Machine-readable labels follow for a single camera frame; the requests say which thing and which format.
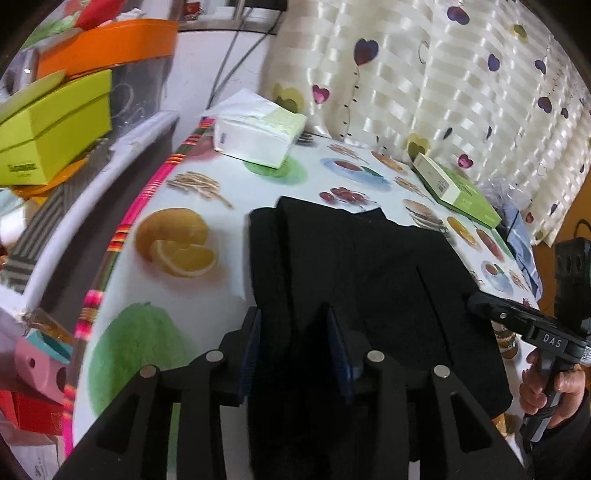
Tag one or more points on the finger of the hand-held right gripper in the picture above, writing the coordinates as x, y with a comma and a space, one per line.
496, 309

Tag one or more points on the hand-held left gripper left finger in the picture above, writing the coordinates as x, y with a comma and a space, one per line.
249, 350

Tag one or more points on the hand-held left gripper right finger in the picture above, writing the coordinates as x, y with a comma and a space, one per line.
339, 355

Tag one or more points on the black pants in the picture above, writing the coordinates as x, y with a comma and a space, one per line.
369, 277

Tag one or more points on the person's right forearm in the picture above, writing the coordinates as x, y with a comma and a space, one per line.
568, 445

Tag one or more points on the person's right hand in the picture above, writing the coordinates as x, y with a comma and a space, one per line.
572, 385

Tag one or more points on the blue checked cloth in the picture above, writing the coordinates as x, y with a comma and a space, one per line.
524, 249

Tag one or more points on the wooden cabinet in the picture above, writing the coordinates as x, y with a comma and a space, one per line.
561, 217

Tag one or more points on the clear plastic bag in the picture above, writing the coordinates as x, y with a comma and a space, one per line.
505, 194

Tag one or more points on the green white flat box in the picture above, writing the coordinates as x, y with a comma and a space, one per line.
464, 196

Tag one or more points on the fruit print tablecloth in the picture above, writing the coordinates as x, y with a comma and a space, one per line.
277, 189

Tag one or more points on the teal box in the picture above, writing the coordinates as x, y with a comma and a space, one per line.
53, 346

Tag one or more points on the pink box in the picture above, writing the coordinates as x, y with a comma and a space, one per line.
39, 371

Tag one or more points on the white green tissue pack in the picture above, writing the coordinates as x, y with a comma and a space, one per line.
254, 138

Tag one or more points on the white shelf board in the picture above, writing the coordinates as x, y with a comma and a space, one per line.
117, 175

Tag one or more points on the red box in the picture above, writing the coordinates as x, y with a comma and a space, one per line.
32, 413

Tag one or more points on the grey striped box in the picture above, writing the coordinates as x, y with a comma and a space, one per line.
41, 235

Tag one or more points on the heart print curtain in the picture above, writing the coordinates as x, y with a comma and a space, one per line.
415, 83

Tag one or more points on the dark transparent container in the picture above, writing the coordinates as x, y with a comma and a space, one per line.
138, 97

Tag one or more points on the lime green box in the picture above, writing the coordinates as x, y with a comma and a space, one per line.
55, 134

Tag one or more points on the orange box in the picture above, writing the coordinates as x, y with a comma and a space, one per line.
115, 44

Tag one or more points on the pale green box lid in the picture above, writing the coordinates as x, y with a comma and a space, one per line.
32, 92

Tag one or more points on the red snack packet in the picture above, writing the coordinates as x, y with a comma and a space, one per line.
99, 11

